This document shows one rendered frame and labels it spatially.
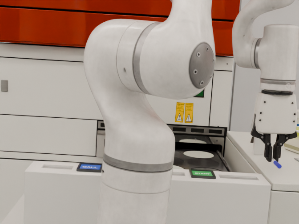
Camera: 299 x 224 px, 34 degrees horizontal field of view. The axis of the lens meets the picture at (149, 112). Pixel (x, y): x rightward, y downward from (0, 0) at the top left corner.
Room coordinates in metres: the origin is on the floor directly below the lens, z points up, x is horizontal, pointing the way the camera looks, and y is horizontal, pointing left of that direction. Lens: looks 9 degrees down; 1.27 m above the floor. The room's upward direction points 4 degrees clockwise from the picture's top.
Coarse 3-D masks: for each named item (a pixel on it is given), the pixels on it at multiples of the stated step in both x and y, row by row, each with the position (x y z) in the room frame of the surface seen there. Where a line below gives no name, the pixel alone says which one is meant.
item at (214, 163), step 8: (176, 152) 1.59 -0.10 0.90; (176, 160) 1.48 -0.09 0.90; (184, 160) 1.49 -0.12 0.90; (192, 160) 1.50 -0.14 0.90; (200, 160) 1.50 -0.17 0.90; (208, 160) 1.51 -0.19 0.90; (216, 160) 1.51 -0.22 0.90; (184, 168) 1.39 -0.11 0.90; (192, 168) 1.40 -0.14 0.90; (200, 168) 1.40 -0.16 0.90; (208, 168) 1.41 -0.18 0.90; (216, 168) 1.41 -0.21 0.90; (224, 168) 1.42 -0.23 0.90
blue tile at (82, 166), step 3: (81, 165) 1.12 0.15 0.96; (84, 165) 1.12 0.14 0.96; (87, 165) 1.12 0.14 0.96; (90, 165) 1.12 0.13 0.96; (93, 165) 1.12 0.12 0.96; (96, 165) 1.13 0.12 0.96; (99, 165) 1.13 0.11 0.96; (84, 168) 1.09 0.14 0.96; (87, 168) 1.09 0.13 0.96; (90, 168) 1.10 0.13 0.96; (93, 168) 1.10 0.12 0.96; (96, 168) 1.10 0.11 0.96; (99, 168) 1.10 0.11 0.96
